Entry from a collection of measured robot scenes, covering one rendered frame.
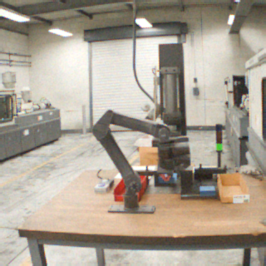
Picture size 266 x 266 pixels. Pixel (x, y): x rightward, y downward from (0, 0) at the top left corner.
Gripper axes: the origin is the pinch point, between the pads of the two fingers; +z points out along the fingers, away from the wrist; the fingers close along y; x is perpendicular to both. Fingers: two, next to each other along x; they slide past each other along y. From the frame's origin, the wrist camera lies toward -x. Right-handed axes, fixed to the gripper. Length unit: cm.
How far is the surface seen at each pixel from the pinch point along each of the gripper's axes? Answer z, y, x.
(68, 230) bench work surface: -9, -37, 35
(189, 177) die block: 16.5, 17.0, -9.9
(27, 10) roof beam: 141, 796, 473
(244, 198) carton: 3.8, -7.4, -35.2
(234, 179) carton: 14.7, 14.6, -33.4
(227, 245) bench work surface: -4.0, -37.2, -25.1
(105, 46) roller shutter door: 333, 919, 278
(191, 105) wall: 507, 801, -11
